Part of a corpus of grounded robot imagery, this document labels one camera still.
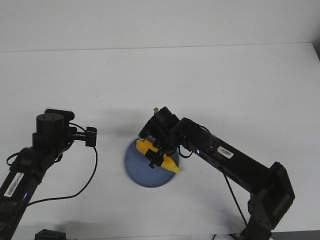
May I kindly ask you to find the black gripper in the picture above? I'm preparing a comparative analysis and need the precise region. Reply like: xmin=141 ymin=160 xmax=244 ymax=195
xmin=138 ymin=106 xmax=180 ymax=169
xmin=73 ymin=126 xmax=98 ymax=148

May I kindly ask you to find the yellow corn cob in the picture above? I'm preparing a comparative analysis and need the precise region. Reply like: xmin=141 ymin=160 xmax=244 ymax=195
xmin=135 ymin=139 xmax=180 ymax=173

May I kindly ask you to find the blue round plate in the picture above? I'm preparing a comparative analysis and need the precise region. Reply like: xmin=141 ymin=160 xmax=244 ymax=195
xmin=124 ymin=138 xmax=176 ymax=188

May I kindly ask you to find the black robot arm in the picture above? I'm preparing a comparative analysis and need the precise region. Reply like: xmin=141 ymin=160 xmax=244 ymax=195
xmin=0 ymin=108 xmax=98 ymax=240
xmin=138 ymin=107 xmax=295 ymax=240

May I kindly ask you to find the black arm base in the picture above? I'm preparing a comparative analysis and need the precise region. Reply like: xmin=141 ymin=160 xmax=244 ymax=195
xmin=34 ymin=229 xmax=67 ymax=240

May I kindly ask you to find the white object at table edge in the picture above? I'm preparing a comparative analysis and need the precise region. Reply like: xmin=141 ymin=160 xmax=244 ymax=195
xmin=211 ymin=234 xmax=238 ymax=240

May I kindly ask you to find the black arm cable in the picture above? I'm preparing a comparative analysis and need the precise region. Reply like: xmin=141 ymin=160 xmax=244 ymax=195
xmin=6 ymin=122 xmax=99 ymax=207
xmin=177 ymin=124 xmax=249 ymax=226

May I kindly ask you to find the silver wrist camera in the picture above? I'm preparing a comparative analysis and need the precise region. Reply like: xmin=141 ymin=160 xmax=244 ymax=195
xmin=44 ymin=107 xmax=75 ymax=121

